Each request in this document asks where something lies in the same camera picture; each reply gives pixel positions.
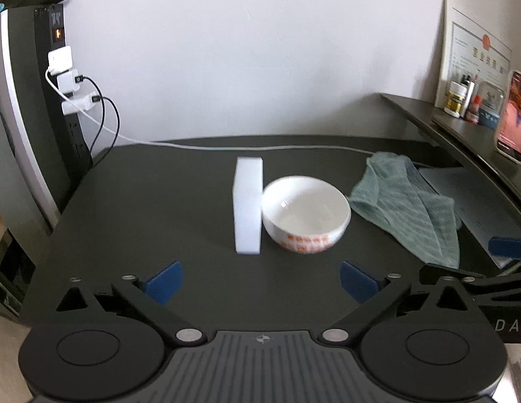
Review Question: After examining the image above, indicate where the white ceramic bowl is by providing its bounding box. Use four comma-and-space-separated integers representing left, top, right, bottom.
262, 176, 352, 255

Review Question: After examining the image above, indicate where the white melamine sponge block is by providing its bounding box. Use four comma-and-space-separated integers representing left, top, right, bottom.
232, 156, 263, 255

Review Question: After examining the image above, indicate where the teal striped dish towel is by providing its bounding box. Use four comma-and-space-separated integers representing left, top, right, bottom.
348, 152, 461, 268

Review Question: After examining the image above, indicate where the smartphone with lit screen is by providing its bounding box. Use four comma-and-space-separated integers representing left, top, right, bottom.
495, 70, 521, 165

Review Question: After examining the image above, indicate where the dark raised side shelf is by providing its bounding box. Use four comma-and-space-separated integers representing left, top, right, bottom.
381, 94, 521, 221

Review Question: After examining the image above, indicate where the red-capped small bottle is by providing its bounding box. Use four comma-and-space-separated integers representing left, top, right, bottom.
465, 95, 482, 125

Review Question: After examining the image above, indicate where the small blue white box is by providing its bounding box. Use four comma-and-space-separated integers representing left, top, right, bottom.
477, 81, 505, 130

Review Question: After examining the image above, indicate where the black vertical power strip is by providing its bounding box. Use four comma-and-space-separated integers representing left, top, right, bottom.
33, 4, 96, 211

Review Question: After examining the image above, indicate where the framed business licence certificate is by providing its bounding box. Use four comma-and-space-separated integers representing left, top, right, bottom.
435, 0, 512, 108

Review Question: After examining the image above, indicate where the bottom white charger plug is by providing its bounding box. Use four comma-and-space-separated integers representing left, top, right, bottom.
61, 91, 101, 116

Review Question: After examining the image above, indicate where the white charger plug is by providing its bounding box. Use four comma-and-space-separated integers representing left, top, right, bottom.
56, 68, 80, 95
47, 46, 74, 76
61, 91, 101, 116

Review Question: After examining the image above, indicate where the middle white charger plug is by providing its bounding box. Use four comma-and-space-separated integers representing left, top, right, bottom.
56, 68, 80, 95

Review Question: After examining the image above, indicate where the top white charger plug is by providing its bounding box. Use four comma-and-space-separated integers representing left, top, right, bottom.
47, 46, 74, 76

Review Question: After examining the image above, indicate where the white charging cable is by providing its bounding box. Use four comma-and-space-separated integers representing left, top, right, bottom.
44, 66, 375, 157

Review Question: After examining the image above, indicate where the black usb cable lower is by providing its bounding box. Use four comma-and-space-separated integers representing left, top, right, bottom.
93, 94, 121, 165

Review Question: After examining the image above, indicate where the black usb cable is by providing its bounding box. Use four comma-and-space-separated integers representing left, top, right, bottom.
77, 75, 108, 157
93, 94, 121, 165

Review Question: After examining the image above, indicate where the black usb cable upper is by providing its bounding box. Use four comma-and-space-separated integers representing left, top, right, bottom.
77, 75, 108, 157

